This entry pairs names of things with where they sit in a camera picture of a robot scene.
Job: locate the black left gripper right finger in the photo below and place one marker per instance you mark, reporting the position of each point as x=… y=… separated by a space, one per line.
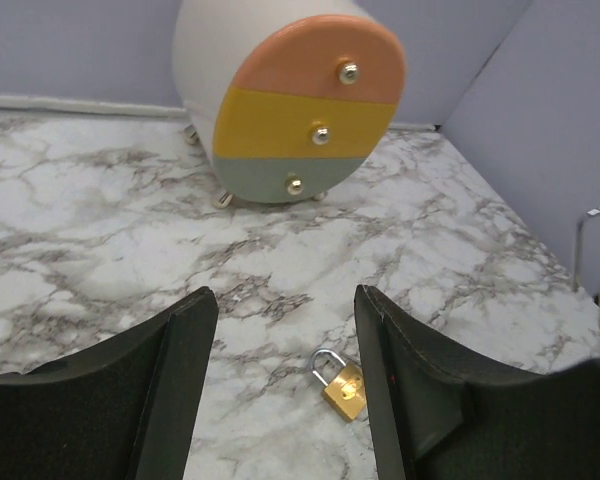
x=439 y=410

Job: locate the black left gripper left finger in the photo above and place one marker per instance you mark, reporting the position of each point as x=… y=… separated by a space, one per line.
x=124 y=408

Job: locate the medium brass padlock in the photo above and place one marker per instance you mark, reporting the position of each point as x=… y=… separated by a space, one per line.
x=345 y=393

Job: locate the round three-drawer storage box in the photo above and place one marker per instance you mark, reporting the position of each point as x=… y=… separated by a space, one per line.
x=286 y=98

